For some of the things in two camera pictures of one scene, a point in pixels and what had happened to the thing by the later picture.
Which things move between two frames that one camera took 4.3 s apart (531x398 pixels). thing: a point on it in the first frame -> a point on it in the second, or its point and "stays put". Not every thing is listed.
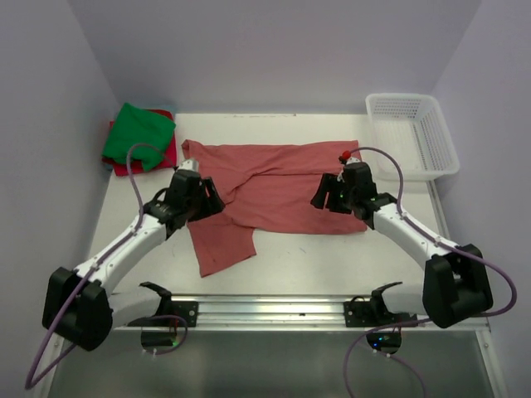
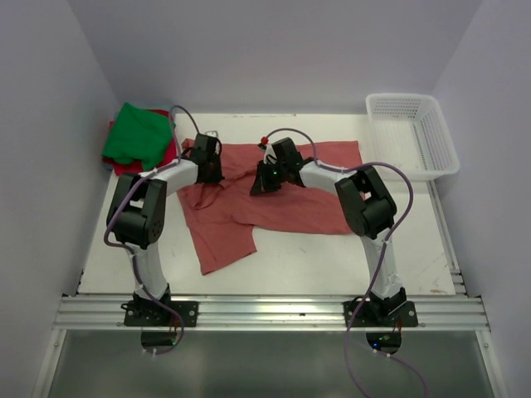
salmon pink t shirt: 265,187 stays put
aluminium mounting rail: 353,314 stays put
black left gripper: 216,205 -> 217,176
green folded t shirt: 133,126 stays put
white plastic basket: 410,127 stays put
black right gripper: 327,183 -> 262,185
